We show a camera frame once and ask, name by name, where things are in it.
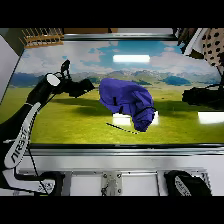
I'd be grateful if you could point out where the dark brown garment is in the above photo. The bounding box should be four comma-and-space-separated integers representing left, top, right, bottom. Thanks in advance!
173, 28, 202, 54

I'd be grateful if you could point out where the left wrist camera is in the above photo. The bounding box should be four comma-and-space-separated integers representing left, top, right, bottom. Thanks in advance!
59, 59, 72, 81

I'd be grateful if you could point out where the black cable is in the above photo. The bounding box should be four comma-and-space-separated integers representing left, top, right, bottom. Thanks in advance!
27, 146, 48, 193

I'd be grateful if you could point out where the white black-spotted garment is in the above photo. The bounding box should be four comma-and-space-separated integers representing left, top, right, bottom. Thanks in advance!
201, 28, 224, 78

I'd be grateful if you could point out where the purple garment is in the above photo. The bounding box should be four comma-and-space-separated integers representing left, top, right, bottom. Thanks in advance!
98, 77, 158, 135

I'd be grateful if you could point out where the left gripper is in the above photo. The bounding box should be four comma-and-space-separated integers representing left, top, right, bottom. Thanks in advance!
67, 78, 96, 99

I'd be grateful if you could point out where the silver frame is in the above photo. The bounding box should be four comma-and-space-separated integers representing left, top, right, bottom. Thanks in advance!
0, 143, 224, 197

